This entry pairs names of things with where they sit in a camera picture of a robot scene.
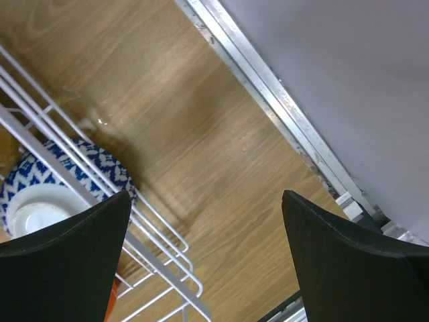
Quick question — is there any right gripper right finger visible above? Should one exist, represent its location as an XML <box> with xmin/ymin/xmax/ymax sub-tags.
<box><xmin>282</xmin><ymin>190</ymin><xmax>428</xmax><ymax>321</ymax></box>

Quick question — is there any red patterned bowl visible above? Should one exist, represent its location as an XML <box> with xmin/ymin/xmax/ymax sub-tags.
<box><xmin>1</xmin><ymin>139</ymin><xmax>137</xmax><ymax>239</ymax></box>

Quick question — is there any aluminium rail frame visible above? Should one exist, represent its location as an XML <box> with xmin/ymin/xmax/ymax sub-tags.
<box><xmin>174</xmin><ymin>0</ymin><xmax>429</xmax><ymax>246</ymax></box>

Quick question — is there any white wire dish rack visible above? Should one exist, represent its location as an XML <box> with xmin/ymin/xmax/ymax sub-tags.
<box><xmin>1</xmin><ymin>50</ymin><xmax>211</xmax><ymax>321</ymax></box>

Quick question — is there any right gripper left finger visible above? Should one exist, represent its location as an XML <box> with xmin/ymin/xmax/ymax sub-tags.
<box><xmin>1</xmin><ymin>191</ymin><xmax>131</xmax><ymax>321</ymax></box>

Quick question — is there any orange bowl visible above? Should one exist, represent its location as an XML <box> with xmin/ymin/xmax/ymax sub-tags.
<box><xmin>104</xmin><ymin>280</ymin><xmax>117</xmax><ymax>322</ymax></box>

